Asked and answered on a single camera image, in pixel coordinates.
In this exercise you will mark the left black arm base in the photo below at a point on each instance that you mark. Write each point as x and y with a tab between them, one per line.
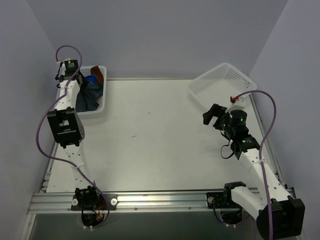
94	206

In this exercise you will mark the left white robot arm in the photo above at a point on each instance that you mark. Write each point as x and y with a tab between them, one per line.
65	123

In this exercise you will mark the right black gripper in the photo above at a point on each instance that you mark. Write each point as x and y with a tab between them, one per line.
217	118

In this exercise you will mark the brown towel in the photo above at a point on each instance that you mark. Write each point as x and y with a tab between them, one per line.
96	72

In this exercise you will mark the aluminium front rail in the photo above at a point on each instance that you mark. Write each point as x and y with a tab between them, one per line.
128	202

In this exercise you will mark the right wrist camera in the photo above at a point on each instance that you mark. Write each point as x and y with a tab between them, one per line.
237	103

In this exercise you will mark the right white plastic basket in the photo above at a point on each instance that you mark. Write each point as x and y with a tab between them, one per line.
217	85

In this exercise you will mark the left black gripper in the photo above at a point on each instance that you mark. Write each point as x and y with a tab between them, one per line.
80	80

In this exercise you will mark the white plastic basket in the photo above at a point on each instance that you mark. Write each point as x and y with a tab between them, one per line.
86	71
217	85

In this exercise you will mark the bright blue towel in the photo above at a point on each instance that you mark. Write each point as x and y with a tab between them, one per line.
92	78

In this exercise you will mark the dark navy towel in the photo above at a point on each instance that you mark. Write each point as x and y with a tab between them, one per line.
87	98

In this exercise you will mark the left white plastic basket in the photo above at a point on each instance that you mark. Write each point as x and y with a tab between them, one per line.
86	71

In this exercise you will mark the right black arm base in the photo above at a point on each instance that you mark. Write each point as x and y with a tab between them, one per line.
224	209

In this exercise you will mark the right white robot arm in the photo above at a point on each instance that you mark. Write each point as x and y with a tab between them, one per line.
276	212

